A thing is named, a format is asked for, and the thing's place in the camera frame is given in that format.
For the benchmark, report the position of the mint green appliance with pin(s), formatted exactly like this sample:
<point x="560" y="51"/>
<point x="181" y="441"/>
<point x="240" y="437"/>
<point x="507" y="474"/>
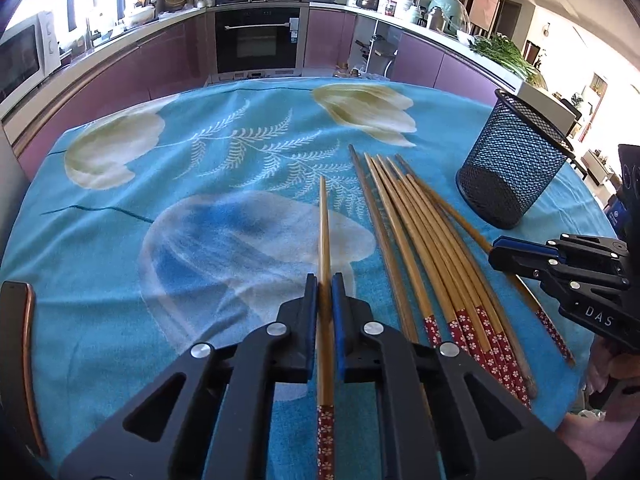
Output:
<point x="456" y="17"/>

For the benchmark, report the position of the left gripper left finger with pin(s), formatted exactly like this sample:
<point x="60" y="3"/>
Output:
<point x="208" y="414"/>

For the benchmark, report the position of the dark wooden chair back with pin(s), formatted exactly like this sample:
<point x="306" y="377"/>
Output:
<point x="18" y="402"/>

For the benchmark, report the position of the right hand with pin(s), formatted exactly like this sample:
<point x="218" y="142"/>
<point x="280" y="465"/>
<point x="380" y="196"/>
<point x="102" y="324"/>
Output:
<point x="613" y="380"/>

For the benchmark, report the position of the purple kitchen cabinets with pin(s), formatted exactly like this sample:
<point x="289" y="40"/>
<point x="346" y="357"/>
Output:
<point x="179" y="54"/>

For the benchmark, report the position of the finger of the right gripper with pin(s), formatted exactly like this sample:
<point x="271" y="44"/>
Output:
<point x="545" y="247"/>
<point x="540" y="269"/>

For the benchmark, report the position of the pink sleeve right forearm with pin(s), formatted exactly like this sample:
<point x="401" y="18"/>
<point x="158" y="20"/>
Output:
<point x="607" y="446"/>

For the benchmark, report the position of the white microwave oven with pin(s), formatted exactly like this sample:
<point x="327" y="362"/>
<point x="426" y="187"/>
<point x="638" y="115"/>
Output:
<point x="29" y="55"/>

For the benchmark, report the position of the green leafy vegetables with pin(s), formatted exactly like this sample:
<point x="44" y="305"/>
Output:
<point x="503" y="51"/>

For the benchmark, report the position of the black mesh utensil holder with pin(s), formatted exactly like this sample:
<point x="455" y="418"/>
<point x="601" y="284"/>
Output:
<point x="513" y="160"/>

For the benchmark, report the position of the blue floral tablecloth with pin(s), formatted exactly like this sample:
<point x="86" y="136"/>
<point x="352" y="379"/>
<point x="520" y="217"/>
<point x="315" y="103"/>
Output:
<point x="193" y="217"/>

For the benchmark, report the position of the black built-in oven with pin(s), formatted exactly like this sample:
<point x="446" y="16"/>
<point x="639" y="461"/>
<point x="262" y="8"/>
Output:
<point x="256" y="39"/>

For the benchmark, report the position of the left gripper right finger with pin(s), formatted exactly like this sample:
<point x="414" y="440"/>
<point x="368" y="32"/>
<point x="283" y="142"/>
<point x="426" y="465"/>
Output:
<point x="440" y="415"/>

